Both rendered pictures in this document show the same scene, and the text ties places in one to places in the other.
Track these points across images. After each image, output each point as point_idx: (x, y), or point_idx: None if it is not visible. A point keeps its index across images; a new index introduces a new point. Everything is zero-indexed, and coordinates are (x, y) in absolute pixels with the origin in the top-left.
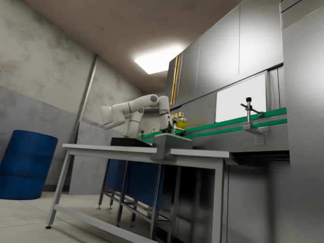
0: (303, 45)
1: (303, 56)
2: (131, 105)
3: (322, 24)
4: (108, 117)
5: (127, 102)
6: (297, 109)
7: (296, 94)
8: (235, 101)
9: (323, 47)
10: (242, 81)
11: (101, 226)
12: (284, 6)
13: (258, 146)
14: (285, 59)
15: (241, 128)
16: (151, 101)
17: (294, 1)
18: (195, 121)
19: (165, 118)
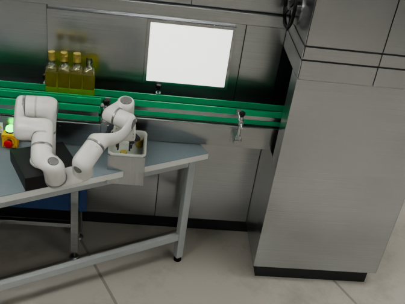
0: (306, 104)
1: (304, 114)
2: (105, 146)
3: (322, 97)
4: (64, 175)
5: (99, 145)
6: (287, 150)
7: (290, 140)
8: (184, 50)
9: (316, 114)
10: (200, 25)
11: (36, 278)
12: (307, 56)
13: (231, 143)
14: (291, 108)
15: (213, 119)
16: (131, 129)
17: (314, 58)
18: (99, 58)
19: (132, 132)
